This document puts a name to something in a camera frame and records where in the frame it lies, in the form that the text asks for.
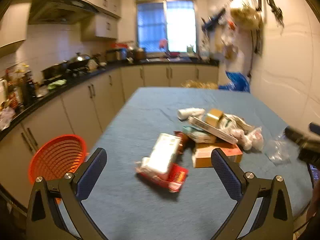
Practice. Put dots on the lower kitchen cabinets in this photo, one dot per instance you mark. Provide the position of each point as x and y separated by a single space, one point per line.
85 110

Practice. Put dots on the brown shiny snack wrapper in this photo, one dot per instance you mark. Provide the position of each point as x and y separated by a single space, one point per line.
185 142

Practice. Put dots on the brown packing tape roll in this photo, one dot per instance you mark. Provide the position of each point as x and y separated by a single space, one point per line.
213 117

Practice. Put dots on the range hood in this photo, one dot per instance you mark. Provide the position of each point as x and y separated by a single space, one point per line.
60 11

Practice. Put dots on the long white toothpaste box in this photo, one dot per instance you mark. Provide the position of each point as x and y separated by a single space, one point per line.
212 130

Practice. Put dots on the white tissue pack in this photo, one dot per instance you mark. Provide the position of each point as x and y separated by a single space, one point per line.
162 156

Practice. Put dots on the green cloth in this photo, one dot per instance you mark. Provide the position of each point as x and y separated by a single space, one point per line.
56 84

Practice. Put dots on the orange plastic mesh basket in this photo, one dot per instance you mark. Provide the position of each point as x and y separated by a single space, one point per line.
57 157

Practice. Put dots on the upper wall cabinet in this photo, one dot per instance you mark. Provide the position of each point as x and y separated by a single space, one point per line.
14 26

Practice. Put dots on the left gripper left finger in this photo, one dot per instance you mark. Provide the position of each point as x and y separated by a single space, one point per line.
44 219

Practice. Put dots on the red torn snack wrapper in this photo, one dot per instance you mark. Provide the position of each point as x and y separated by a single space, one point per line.
173 181

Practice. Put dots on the clear plastic wrapper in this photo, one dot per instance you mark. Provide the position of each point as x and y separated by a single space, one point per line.
278 150

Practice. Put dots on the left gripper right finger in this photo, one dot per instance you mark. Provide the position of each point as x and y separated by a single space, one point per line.
274 219

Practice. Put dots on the black wok with lid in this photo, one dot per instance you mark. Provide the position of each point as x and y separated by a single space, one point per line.
78 61

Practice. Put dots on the black countertop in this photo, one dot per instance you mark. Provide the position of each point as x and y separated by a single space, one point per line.
73 82

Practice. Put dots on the small upper cabinet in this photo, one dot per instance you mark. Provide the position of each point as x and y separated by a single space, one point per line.
99 27

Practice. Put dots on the white small bottle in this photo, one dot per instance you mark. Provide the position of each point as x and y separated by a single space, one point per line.
184 114

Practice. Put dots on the dark cooking pot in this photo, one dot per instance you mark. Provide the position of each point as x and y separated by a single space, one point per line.
139 54

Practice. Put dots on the orange cardboard box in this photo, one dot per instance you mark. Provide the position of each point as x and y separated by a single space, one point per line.
203 153

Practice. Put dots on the white red plastic bag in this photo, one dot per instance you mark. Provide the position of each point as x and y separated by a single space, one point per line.
248 136

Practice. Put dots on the yellow plastic bag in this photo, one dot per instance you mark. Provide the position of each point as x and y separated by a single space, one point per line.
198 84

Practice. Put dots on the blue plastic bag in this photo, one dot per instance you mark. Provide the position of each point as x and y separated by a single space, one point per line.
237 83

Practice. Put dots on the kitchen window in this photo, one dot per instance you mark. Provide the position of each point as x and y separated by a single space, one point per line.
166 26

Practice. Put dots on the green white tissue packet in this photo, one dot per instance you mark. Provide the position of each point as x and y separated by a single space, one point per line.
198 136

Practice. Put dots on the straw hat on wall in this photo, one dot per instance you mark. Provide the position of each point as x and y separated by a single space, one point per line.
246 18

